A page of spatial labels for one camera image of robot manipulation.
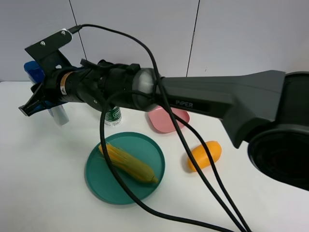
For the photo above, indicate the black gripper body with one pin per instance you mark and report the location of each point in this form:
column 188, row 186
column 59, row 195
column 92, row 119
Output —
column 62, row 85

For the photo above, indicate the corn cob with husk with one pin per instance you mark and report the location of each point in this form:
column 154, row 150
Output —
column 137, row 169

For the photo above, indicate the white blue shampoo bottle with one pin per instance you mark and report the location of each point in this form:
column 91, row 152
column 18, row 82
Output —
column 36, row 75

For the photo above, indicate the clear plastic water bottle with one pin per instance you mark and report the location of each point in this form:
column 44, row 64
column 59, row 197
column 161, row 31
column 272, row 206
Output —
column 113, row 117

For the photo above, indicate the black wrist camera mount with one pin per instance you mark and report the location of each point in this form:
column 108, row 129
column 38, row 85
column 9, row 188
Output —
column 46, row 51

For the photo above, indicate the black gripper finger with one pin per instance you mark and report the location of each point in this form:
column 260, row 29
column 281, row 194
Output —
column 34, row 105

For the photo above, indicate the round green plate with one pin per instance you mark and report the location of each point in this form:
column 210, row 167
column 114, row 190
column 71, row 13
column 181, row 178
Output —
column 101, row 181

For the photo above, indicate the orange mango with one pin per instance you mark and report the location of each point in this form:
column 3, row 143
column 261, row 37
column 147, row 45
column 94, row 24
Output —
column 201, row 156

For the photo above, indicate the pink square plate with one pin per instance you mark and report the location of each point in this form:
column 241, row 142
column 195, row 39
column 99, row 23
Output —
column 161, row 121

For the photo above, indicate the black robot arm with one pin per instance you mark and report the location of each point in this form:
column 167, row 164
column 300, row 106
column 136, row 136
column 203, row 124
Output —
column 268, row 110

